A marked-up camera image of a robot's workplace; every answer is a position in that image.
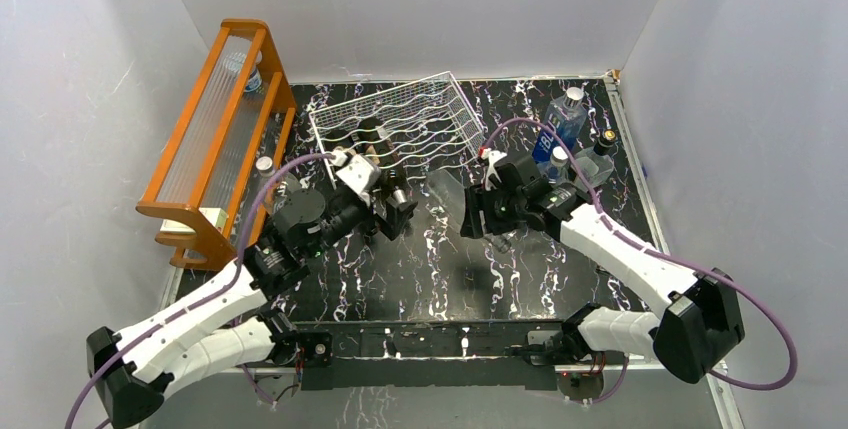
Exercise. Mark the orange wooden shelf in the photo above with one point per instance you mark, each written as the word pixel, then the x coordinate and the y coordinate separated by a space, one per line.
pixel 206 170

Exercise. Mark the aluminium frame rail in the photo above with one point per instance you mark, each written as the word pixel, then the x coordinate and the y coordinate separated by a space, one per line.
pixel 447 354

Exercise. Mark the square clear bottle black cap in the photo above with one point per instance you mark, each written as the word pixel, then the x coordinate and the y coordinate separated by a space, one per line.
pixel 594 164

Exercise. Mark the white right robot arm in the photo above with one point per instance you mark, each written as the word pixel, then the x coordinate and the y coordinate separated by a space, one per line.
pixel 692 321

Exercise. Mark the white wire wine rack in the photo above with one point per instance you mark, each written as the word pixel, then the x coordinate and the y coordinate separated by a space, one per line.
pixel 430 121

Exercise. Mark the clear bottle silver cap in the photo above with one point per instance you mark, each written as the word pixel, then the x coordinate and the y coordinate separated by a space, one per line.
pixel 275 196

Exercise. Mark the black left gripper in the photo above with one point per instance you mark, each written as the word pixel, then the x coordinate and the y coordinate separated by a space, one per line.
pixel 391 223

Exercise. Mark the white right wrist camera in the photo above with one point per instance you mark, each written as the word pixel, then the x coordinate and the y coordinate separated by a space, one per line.
pixel 491 157

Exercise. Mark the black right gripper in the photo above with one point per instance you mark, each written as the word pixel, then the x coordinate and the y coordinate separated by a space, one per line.
pixel 478 199

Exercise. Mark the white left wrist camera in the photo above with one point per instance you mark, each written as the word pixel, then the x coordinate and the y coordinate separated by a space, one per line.
pixel 356 172

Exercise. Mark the round clear bottle white cap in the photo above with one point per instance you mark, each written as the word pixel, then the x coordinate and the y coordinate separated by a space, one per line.
pixel 556 170

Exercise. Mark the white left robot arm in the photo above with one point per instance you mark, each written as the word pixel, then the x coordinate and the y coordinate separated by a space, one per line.
pixel 230 320

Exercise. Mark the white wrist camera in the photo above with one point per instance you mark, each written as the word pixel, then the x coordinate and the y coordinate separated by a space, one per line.
pixel 356 172
pixel 491 157

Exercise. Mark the dark wine bottle brown label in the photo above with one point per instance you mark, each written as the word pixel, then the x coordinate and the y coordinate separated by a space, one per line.
pixel 393 178

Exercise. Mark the plastic water bottle on shelf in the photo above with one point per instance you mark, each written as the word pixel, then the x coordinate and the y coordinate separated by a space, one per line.
pixel 234 62

